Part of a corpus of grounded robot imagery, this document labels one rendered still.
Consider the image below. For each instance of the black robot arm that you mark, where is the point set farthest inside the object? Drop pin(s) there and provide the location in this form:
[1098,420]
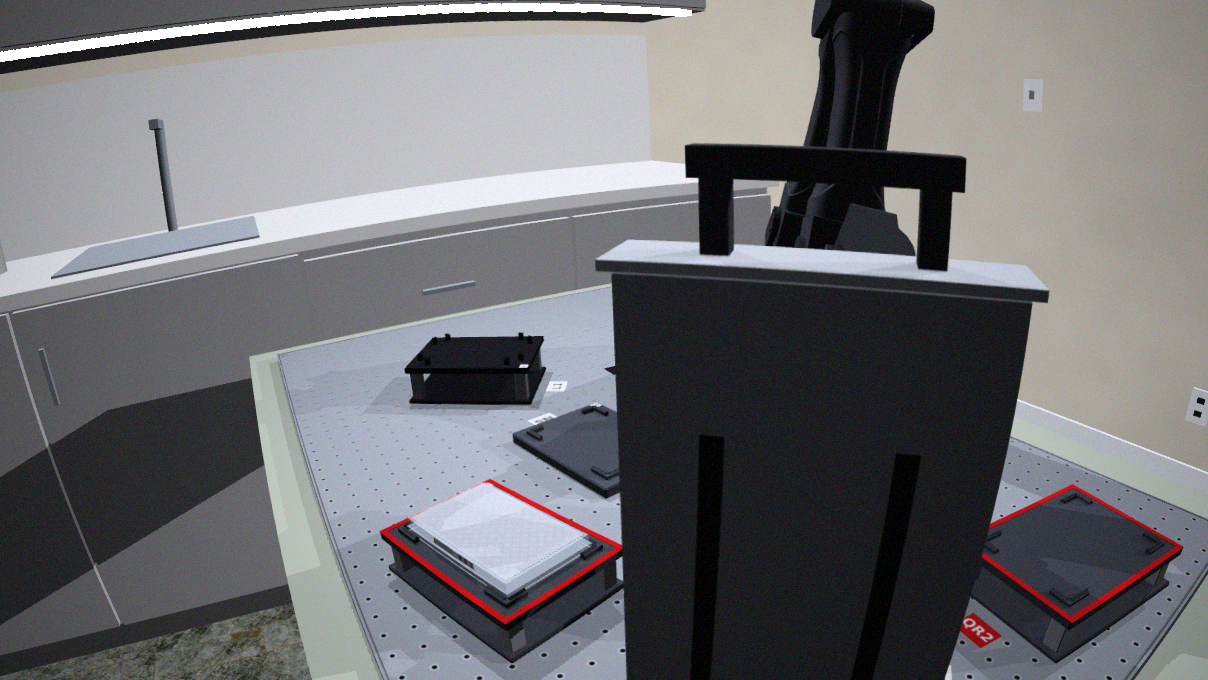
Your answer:
[864,66]

